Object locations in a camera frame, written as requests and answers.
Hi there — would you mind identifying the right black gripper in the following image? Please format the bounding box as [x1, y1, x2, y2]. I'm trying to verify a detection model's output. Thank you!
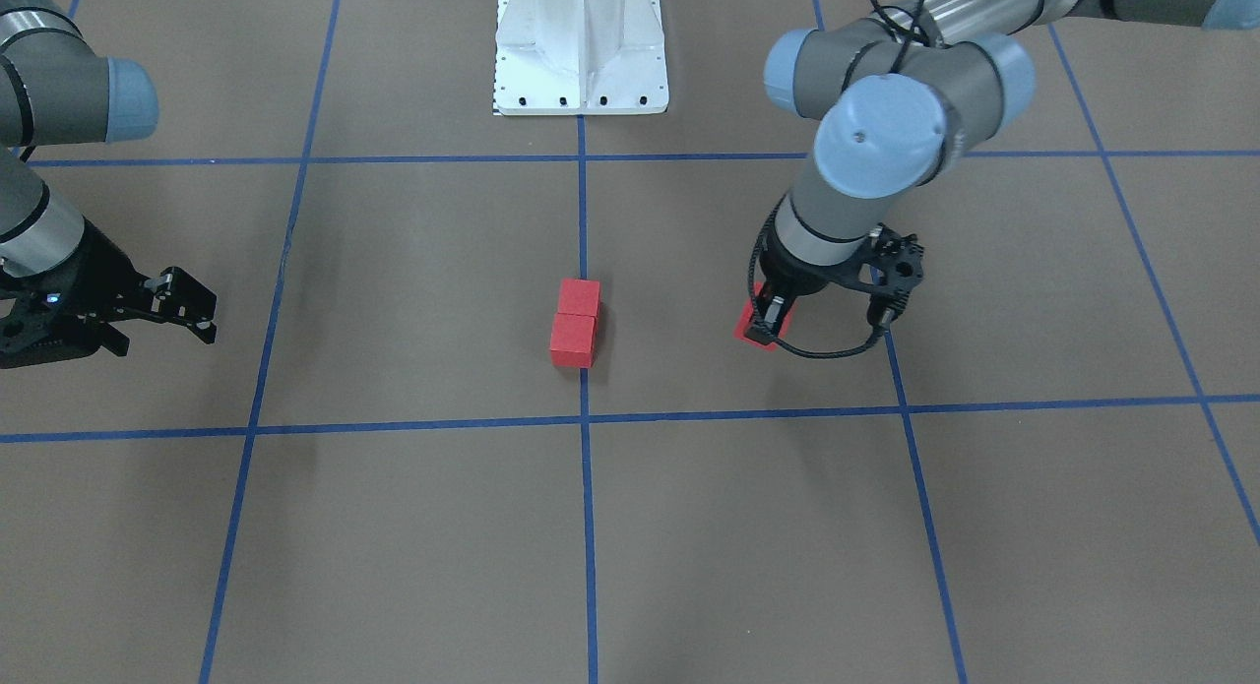
[1, 223, 218, 367]

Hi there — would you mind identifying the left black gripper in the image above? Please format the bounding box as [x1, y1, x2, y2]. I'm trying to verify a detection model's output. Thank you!
[743, 225, 872, 348]

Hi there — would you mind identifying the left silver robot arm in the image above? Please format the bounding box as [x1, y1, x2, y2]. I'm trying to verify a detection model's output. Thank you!
[738, 0, 1257, 358]

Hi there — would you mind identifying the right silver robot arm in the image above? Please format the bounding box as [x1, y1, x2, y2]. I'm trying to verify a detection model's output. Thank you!
[1, 0, 217, 369]

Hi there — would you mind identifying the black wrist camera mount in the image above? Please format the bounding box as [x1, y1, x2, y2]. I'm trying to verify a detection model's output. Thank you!
[854, 223, 925, 333]

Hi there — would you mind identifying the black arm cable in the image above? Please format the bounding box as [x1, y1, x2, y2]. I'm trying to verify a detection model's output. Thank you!
[748, 0, 931, 360]

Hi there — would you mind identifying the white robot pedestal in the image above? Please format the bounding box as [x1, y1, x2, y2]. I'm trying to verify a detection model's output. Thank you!
[491, 0, 670, 116]

